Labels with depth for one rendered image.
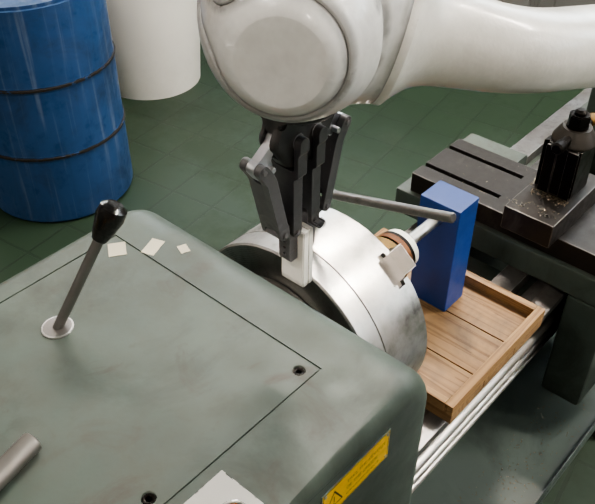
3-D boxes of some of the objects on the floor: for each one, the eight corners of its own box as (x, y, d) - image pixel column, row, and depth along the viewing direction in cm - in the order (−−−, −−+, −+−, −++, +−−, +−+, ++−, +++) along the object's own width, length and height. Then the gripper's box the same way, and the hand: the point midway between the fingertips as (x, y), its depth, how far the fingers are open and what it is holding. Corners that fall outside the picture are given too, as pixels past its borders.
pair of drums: (-30, 98, 387) (-86, -92, 331) (163, 169, 340) (137, -38, 284) (-166, 169, 339) (-258, -38, 283) (36, 264, 291) (-25, 37, 235)
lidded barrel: (131, 43, 434) (111, -98, 388) (231, 61, 417) (222, -84, 371) (68, 92, 392) (37, -60, 345) (175, 115, 374) (158, -41, 328)
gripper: (279, 108, 61) (281, 329, 76) (380, 52, 69) (364, 263, 84) (211, 77, 65) (225, 294, 80) (314, 27, 73) (310, 234, 88)
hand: (297, 252), depth 80 cm, fingers closed
